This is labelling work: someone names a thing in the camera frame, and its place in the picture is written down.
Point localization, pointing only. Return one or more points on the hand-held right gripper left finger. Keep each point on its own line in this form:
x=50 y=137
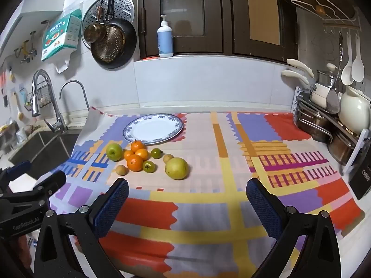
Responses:
x=113 y=205

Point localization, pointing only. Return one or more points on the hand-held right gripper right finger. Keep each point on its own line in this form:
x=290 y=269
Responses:
x=265 y=211

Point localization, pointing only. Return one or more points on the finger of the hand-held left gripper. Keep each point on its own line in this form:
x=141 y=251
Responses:
x=17 y=169
x=49 y=181

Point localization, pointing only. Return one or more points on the small brown fruit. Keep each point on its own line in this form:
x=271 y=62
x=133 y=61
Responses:
x=167 y=158
x=121 y=169

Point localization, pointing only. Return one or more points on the orange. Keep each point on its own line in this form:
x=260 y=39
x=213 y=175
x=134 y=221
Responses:
x=142 y=153
x=135 y=162
x=137 y=145

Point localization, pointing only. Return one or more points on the small green tomato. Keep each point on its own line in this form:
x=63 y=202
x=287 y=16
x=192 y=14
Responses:
x=148 y=166
x=156 y=152

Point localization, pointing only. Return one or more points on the green apple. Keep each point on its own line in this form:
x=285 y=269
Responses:
x=176 y=168
x=114 y=151

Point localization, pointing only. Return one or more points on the blue rimmed white plate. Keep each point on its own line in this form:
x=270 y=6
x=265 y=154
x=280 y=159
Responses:
x=150 y=130

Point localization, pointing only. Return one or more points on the steel kitchen sink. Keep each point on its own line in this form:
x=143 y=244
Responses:
x=37 y=147

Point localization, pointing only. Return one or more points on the yellow dish brush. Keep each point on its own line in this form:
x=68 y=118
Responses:
x=19 y=113

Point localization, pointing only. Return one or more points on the colourful patterned table mat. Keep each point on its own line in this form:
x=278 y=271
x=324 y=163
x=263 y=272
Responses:
x=203 y=220

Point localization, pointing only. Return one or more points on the chrome spring faucet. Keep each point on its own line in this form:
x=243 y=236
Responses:
x=36 y=98

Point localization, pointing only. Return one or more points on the chrome gooseneck faucet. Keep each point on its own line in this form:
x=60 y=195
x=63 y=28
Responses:
x=72 y=84

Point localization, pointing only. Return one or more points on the black box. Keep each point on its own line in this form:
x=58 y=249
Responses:
x=361 y=179

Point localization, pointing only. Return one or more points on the steel pot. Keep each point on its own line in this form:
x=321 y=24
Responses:
x=343 y=147
x=313 y=121

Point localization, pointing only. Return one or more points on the white dish rack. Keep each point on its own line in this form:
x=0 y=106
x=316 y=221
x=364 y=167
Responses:
x=298 y=95

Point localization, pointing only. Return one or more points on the white pot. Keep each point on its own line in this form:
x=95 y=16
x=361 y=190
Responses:
x=320 y=95

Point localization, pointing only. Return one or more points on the metal spatula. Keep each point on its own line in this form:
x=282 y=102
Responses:
x=333 y=100

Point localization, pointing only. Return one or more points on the cream ceramic pitcher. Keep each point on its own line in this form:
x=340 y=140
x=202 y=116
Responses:
x=352 y=110

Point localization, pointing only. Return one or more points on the teal tissue box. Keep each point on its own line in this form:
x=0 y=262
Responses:
x=61 y=36

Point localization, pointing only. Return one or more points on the brass strainer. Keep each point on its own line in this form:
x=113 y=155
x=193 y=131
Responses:
x=108 y=45

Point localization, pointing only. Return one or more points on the small brass saucepan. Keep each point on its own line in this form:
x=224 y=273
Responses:
x=94 y=33

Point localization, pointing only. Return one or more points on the black frying pan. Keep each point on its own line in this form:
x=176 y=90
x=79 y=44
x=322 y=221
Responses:
x=129 y=43

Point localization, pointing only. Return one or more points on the white spoon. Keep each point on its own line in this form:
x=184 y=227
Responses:
x=346 y=73
x=358 y=68

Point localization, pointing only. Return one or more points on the blue white pump bottle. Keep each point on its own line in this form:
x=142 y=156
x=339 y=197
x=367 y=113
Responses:
x=165 y=40

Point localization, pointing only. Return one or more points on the round metal steamer tray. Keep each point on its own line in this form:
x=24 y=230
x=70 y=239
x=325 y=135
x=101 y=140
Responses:
x=120 y=5

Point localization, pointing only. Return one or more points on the yellow wall hook rack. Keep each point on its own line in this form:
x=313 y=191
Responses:
x=26 y=50

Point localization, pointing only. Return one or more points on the dark brown window frame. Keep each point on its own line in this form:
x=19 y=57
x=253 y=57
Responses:
x=226 y=20

